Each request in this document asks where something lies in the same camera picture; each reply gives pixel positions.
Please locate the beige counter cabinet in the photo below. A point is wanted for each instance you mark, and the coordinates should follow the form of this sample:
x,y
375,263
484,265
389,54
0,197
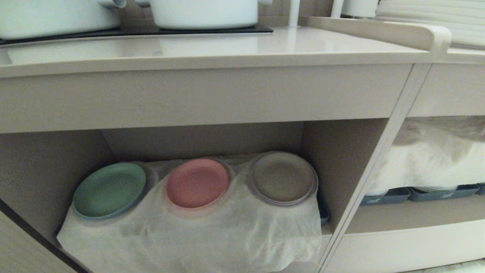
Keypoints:
x,y
212,94

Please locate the beige plate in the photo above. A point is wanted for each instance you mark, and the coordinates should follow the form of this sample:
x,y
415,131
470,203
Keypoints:
x,y
283,178

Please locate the pink plate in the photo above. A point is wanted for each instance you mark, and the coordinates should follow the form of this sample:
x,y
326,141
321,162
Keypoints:
x,y
197,183

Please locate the green plate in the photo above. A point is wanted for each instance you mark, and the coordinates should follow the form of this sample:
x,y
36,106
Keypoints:
x,y
109,190

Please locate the white cloth cover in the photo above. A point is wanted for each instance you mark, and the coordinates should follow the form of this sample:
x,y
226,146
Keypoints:
x,y
212,235

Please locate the white cooking pot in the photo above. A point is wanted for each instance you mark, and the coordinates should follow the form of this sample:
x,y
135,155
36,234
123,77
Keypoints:
x,y
204,13
57,15

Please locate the white pole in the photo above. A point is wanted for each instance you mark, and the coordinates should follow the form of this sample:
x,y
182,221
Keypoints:
x,y
294,13

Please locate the black cooktop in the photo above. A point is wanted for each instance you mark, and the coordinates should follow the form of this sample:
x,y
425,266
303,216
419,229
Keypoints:
x,y
125,32

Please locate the dark blue tray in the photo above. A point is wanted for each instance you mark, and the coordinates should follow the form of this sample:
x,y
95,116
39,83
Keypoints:
x,y
390,196
443,193

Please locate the white container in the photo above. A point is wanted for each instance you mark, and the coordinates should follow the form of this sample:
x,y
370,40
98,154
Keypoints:
x,y
360,8

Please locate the white fluffy cloth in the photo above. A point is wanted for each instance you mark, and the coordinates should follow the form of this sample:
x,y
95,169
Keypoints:
x,y
432,159

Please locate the stack of white plates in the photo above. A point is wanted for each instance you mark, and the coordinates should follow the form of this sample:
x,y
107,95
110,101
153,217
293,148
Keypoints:
x,y
439,19

